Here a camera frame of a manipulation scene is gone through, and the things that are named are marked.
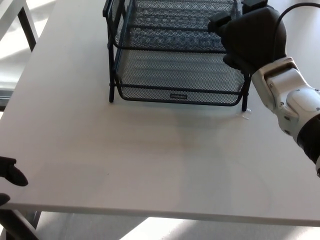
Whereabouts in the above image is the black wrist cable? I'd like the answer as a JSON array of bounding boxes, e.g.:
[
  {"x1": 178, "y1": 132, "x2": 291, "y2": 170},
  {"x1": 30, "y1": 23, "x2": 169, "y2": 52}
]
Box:
[{"x1": 274, "y1": 1, "x2": 320, "y2": 27}]

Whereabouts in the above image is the clear tape scrap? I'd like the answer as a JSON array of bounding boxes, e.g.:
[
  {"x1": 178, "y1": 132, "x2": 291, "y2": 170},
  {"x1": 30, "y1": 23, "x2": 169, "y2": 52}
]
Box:
[{"x1": 241, "y1": 107, "x2": 253, "y2": 120}]

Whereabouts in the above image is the dark brown diagonal bar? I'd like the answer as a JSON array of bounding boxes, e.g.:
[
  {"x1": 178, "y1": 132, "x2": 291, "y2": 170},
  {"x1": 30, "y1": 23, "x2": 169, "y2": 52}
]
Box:
[{"x1": 0, "y1": 208, "x2": 40, "y2": 240}]

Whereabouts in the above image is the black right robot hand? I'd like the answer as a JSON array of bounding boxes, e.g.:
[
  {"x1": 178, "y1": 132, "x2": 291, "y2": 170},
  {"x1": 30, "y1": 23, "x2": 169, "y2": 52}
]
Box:
[{"x1": 207, "y1": 0, "x2": 288, "y2": 75}]

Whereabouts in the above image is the white side table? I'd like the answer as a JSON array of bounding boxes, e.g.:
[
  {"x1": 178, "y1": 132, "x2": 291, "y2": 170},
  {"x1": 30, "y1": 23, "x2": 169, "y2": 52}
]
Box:
[{"x1": 0, "y1": 0, "x2": 40, "y2": 53}]

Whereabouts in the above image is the black wire organizer frame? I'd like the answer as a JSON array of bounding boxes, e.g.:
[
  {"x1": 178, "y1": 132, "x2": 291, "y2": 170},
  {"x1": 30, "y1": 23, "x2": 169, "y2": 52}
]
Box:
[{"x1": 102, "y1": 0, "x2": 251, "y2": 112}]

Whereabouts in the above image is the small black mesh tray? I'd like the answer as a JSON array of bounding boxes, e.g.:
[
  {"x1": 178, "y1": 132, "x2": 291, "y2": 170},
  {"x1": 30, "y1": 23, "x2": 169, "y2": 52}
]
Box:
[{"x1": 128, "y1": 0, "x2": 238, "y2": 32}]

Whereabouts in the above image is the grey desk leg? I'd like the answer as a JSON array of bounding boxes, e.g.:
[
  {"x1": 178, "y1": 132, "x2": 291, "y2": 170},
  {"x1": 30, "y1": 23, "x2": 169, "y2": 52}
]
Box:
[{"x1": 26, "y1": 210, "x2": 42, "y2": 231}]

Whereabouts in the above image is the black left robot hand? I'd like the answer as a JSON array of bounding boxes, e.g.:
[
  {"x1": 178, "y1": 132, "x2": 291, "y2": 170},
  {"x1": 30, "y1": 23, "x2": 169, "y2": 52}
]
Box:
[{"x1": 0, "y1": 156, "x2": 29, "y2": 208}]

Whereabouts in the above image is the black mesh labelled tray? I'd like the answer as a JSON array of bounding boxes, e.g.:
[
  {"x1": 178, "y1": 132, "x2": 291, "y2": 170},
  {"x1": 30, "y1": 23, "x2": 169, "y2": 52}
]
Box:
[{"x1": 115, "y1": 48, "x2": 245, "y2": 107}]

